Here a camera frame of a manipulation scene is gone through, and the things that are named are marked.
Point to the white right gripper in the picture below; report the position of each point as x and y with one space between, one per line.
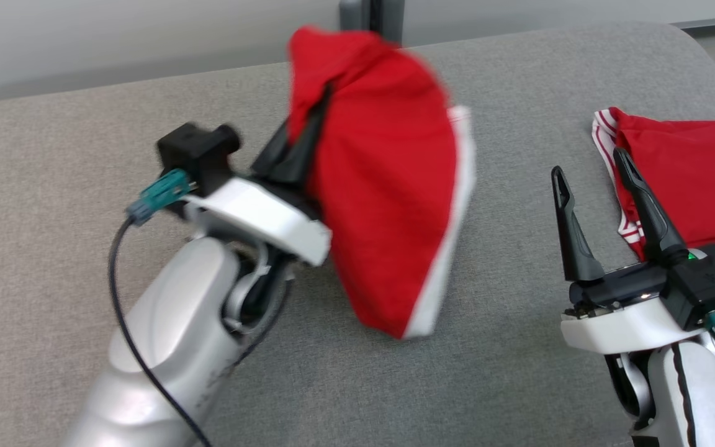
618 326

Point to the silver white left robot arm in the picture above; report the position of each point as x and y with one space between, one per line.
171 347

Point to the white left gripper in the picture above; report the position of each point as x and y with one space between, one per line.
264 214

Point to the red white basketball jersey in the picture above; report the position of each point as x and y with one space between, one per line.
692 174

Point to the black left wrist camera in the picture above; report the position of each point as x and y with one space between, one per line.
199 155

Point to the red shorts white trim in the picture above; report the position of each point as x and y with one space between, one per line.
388 205

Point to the grey metal partition post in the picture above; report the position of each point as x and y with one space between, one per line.
370 15

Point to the teal left camera connector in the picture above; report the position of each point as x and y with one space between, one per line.
162 195

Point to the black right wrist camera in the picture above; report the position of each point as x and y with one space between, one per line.
708 282

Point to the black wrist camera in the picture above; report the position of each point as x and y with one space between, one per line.
708 282
199 155

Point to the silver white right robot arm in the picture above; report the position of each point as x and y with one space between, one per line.
711 397

